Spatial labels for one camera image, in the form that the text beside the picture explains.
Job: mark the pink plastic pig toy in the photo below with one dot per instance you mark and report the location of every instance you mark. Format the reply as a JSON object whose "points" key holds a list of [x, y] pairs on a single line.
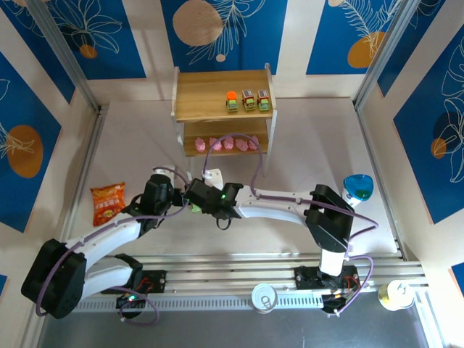
{"points": [[241, 145], [228, 144], [216, 145], [200, 144], [253, 143]]}

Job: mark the green truck toy orange ball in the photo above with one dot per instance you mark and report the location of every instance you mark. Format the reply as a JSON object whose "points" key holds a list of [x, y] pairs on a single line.
{"points": [[232, 103], [195, 209]]}

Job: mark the green truck toy red box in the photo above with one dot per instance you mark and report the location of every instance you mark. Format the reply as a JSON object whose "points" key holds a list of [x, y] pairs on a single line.
{"points": [[248, 100], [263, 100]]}

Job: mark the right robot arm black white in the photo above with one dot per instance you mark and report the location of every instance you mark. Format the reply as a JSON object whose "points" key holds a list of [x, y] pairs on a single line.
{"points": [[275, 203]]}

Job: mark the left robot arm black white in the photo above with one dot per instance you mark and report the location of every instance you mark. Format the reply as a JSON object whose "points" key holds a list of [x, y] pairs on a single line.
{"points": [[105, 239]]}

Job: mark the orange snack chips bag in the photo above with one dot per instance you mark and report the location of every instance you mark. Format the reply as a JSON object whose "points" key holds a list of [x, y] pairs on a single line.
{"points": [[108, 204]]}

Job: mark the black controller board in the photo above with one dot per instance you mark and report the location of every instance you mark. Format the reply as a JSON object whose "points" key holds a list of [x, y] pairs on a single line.
{"points": [[339, 299], [131, 300]]}

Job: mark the silver pull tab can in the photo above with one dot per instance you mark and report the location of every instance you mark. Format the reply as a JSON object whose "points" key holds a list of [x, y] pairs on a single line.
{"points": [[264, 295]]}

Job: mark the blue bowl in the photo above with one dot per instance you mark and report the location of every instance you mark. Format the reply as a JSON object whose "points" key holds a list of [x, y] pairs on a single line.
{"points": [[359, 186]]}

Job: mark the yellowish white can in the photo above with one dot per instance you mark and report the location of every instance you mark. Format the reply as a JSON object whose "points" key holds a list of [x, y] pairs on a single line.
{"points": [[395, 295]]}

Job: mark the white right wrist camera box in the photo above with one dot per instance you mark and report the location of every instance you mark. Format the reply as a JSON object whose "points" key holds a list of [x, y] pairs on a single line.
{"points": [[214, 177]]}

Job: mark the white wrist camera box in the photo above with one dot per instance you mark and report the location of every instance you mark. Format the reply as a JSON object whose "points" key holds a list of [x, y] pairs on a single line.
{"points": [[165, 170], [214, 177]]}

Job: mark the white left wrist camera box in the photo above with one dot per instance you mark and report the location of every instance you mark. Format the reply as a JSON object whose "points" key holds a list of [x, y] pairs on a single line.
{"points": [[165, 170]]}

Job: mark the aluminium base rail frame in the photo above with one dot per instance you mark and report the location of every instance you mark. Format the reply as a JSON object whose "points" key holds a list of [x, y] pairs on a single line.
{"points": [[224, 268]]}

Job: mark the wooden shelf white frame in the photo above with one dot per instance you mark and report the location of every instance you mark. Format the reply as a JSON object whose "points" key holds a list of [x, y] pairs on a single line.
{"points": [[203, 94]]}

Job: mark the aluminium corner post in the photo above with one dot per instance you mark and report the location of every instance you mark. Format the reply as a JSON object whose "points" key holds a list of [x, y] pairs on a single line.
{"points": [[61, 47], [391, 40]]}

